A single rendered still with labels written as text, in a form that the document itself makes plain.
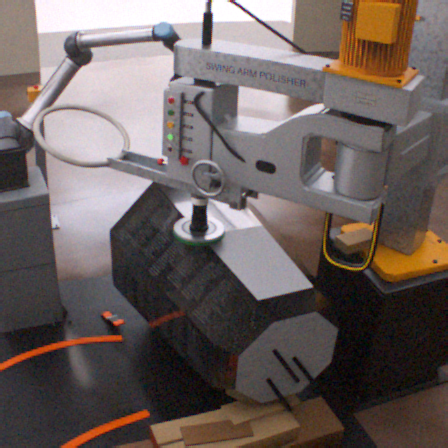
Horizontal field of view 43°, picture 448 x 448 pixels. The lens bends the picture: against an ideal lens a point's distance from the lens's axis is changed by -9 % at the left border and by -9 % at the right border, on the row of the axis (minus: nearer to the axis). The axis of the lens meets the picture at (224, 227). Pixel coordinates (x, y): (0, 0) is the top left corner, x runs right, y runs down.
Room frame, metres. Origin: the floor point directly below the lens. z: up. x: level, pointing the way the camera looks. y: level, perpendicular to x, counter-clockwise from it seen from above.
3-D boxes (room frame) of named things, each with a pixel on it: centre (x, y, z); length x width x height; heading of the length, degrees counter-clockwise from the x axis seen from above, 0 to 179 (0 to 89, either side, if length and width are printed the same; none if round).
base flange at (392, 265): (2.51, -0.88, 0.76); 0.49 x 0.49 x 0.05; 22
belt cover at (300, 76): (2.14, -0.21, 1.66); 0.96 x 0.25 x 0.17; 63
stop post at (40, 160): (3.88, 1.36, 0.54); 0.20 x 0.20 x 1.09; 22
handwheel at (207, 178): (2.14, 0.05, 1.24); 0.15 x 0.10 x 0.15; 63
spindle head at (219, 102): (2.26, 0.03, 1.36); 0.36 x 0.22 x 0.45; 63
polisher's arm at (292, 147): (2.11, -0.24, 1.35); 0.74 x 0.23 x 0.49; 63
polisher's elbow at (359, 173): (2.00, -0.48, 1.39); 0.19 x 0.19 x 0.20
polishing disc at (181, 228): (2.30, 0.10, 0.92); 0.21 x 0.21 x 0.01
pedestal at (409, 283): (2.51, -0.88, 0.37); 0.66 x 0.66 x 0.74; 22
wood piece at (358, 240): (2.46, -0.63, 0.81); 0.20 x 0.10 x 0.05; 120
